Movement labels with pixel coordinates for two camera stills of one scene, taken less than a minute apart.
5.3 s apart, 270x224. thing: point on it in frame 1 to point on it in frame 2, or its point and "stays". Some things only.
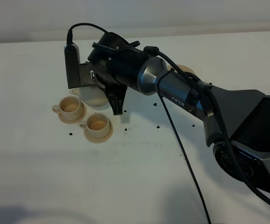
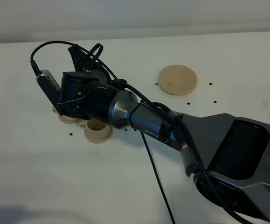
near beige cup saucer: [98, 140] stays
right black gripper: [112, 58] to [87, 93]
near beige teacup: [97, 124] stays
